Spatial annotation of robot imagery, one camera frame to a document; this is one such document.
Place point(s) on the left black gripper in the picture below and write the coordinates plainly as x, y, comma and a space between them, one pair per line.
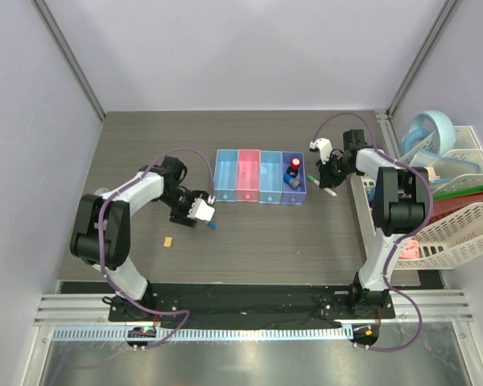
181, 217

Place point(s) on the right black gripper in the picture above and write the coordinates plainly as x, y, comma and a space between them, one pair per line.
326, 179

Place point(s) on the green white marker pen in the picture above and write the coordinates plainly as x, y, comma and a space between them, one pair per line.
317, 183

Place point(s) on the red cap black stamp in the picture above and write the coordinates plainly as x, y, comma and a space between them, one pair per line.
293, 169

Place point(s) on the blue grey glue stick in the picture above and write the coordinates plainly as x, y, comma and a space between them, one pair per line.
292, 180

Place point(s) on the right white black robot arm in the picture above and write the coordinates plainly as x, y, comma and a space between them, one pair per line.
400, 208

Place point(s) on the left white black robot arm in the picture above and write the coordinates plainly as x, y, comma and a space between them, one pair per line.
101, 235

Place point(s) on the small yellow eraser block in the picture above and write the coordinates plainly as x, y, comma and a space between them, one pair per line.
167, 242

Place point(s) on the left light blue bin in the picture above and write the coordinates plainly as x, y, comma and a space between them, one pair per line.
225, 177

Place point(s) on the light blue bin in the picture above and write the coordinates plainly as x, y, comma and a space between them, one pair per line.
270, 177
225, 177

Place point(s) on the purple plastic bin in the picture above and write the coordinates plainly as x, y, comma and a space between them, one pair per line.
290, 195

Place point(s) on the pink plastic bin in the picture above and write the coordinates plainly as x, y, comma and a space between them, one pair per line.
248, 166

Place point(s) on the clear jar of paper clips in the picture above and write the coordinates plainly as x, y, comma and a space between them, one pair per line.
101, 191

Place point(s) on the stack of books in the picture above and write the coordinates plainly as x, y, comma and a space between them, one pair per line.
433, 177

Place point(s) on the light blue tape roll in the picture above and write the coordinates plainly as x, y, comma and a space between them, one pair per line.
433, 130

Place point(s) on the red green folders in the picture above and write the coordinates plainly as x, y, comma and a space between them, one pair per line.
447, 203

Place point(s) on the pink item in rack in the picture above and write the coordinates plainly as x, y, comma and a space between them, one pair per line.
410, 251

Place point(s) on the white plastic file rack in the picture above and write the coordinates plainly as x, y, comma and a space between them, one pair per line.
454, 236

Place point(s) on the left control board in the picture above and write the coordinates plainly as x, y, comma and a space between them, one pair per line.
139, 337

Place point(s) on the control board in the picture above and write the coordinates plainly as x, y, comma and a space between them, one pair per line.
139, 337
365, 336

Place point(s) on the right control board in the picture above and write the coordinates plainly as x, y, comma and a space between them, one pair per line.
365, 336

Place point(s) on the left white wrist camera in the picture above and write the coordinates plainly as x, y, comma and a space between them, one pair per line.
200, 210

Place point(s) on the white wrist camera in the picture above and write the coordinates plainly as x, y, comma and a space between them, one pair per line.
200, 210
323, 147

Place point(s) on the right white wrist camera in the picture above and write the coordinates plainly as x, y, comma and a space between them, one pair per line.
323, 147

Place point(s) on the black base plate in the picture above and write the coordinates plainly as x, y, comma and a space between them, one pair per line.
247, 307

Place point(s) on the white slotted cable duct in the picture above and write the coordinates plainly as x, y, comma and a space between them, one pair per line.
113, 333

